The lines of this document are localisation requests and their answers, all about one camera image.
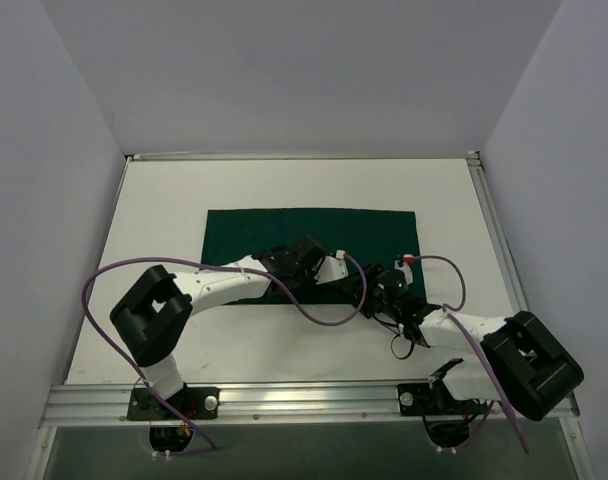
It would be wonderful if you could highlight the green surgical cloth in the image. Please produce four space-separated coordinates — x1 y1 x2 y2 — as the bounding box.
199 207 428 307

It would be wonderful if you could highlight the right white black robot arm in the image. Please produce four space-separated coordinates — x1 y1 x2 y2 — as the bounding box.
361 263 584 421

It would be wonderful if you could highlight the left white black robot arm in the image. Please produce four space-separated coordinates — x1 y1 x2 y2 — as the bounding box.
109 235 368 419

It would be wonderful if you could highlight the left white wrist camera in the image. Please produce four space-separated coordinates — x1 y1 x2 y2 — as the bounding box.
315 250 348 285

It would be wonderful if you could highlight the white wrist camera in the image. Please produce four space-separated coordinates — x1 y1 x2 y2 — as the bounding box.
315 250 348 285
395 254 415 285

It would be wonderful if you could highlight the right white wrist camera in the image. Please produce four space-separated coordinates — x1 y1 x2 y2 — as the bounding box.
395 254 415 285

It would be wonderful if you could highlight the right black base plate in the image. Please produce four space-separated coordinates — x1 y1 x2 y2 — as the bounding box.
397 382 488 417

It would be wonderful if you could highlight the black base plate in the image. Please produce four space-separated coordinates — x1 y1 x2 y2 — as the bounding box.
126 386 220 421
397 382 488 417

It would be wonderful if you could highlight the front aluminium rail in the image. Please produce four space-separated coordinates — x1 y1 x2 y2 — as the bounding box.
38 377 581 429

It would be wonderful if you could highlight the aluminium rail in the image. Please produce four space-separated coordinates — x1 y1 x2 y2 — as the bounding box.
466 158 528 313
38 377 581 429
130 151 481 165

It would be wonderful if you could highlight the right aluminium rail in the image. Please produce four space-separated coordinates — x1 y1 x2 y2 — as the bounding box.
466 158 528 313

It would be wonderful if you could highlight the back aluminium rail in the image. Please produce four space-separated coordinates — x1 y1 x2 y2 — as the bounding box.
130 151 481 165

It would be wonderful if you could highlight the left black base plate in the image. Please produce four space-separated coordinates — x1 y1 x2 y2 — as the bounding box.
126 386 220 421

